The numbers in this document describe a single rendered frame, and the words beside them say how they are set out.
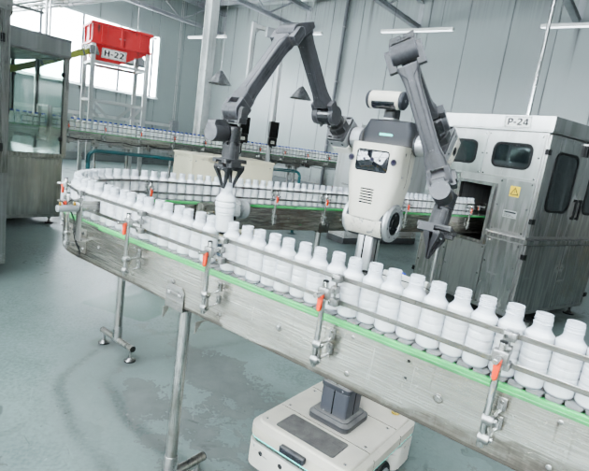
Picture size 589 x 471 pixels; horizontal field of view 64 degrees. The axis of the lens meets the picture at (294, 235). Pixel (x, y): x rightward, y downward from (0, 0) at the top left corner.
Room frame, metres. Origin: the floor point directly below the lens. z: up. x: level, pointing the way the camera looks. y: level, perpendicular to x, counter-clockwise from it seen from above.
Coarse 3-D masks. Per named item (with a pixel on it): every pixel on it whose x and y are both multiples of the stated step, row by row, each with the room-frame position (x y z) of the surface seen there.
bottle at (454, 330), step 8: (464, 288) 1.11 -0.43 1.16; (456, 296) 1.09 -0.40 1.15; (464, 296) 1.08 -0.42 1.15; (448, 304) 1.11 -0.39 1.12; (456, 304) 1.08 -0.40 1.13; (464, 304) 1.08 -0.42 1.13; (456, 312) 1.07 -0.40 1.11; (464, 312) 1.07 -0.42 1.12; (448, 320) 1.08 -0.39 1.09; (456, 320) 1.07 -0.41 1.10; (448, 328) 1.08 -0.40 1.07; (456, 328) 1.07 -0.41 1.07; (464, 328) 1.07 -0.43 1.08; (448, 336) 1.08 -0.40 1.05; (456, 336) 1.07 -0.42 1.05; (464, 336) 1.07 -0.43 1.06; (440, 344) 1.09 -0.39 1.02; (464, 344) 1.07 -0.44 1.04; (448, 352) 1.07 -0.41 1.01; (456, 352) 1.07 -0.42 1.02
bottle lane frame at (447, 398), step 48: (96, 240) 1.94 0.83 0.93; (144, 288) 1.73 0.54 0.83; (192, 288) 1.58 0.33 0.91; (240, 288) 1.44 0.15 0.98; (288, 336) 1.32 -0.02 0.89; (336, 336) 1.22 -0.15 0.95; (384, 336) 1.15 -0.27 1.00; (384, 384) 1.12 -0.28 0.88; (432, 384) 1.05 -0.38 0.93; (480, 384) 0.99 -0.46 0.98; (528, 432) 0.92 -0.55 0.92; (576, 432) 0.88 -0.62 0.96
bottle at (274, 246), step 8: (272, 240) 1.43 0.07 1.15; (280, 240) 1.45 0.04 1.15; (272, 248) 1.42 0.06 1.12; (280, 248) 1.44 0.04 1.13; (264, 256) 1.44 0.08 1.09; (264, 264) 1.43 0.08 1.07; (272, 264) 1.42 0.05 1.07; (264, 272) 1.43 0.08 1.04; (272, 272) 1.42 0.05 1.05; (264, 280) 1.42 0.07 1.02; (272, 280) 1.42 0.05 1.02
